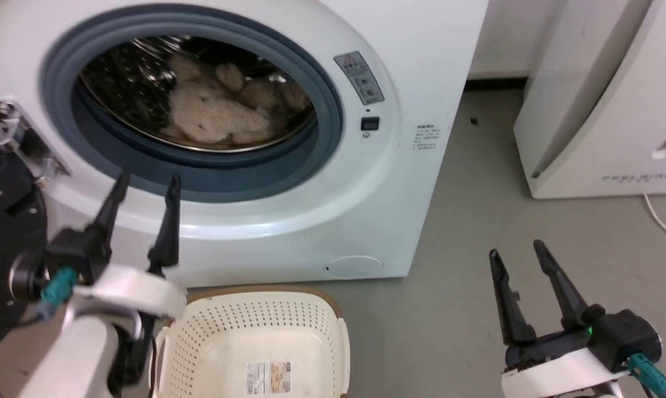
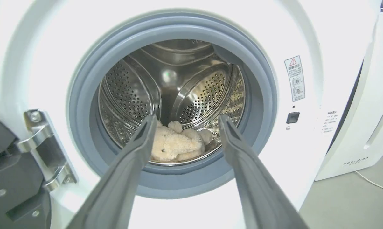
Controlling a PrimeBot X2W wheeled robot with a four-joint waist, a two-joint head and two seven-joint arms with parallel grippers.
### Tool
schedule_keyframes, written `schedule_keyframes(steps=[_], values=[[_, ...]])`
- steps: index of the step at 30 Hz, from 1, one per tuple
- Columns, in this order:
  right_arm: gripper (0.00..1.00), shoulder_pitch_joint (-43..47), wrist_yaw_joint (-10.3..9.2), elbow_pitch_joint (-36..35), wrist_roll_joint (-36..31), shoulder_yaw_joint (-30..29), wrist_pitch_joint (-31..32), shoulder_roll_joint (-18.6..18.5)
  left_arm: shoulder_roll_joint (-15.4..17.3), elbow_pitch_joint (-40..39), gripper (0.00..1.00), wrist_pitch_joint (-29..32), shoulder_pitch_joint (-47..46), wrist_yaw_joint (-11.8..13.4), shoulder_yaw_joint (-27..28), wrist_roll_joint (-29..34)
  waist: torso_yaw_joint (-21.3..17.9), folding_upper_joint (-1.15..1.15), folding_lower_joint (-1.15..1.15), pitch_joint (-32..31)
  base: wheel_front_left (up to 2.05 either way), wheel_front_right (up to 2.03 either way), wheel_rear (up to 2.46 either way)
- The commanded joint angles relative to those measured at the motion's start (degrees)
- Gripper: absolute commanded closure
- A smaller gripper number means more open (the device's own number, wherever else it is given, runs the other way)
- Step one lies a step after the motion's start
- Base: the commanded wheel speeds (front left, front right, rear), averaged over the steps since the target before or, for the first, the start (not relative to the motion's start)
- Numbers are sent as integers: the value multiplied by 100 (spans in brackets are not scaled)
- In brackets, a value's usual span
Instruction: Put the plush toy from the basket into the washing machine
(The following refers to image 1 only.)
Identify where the teal left cable connector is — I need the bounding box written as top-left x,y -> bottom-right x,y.
39,267 -> 79,306

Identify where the cream perforated laundry basket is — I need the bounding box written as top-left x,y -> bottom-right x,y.
152,286 -> 351,398

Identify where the white floor-standing appliance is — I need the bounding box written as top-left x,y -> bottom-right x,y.
513,0 -> 666,200

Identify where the grey warning sticker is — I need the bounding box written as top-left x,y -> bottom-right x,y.
334,51 -> 385,106

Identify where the beige plush toy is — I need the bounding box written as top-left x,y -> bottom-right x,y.
159,51 -> 311,146

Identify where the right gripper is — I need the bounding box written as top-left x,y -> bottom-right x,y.
488,239 -> 633,398

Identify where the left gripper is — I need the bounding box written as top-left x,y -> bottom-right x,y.
66,167 -> 188,334

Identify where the black round washing machine door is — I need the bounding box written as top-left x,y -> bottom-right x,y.
0,127 -> 49,361

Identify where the white front-load washing machine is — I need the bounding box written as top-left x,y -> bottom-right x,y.
0,0 -> 490,289

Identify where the metal door hinge bracket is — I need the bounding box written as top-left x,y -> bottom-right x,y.
0,98 -> 71,188

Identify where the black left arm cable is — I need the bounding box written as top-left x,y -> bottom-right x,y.
107,311 -> 158,397

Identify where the printed label sticker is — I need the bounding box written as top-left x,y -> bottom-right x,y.
244,361 -> 293,396

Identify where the teal cable connector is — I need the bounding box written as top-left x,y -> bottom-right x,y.
625,353 -> 666,398
39,267 -> 79,306

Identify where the white power cable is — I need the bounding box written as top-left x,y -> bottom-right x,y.
643,192 -> 666,248

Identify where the grey-blue rubber door gasket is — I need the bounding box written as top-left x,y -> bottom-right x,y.
39,4 -> 345,204

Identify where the teal right cable connector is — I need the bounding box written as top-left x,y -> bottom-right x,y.
625,353 -> 666,398

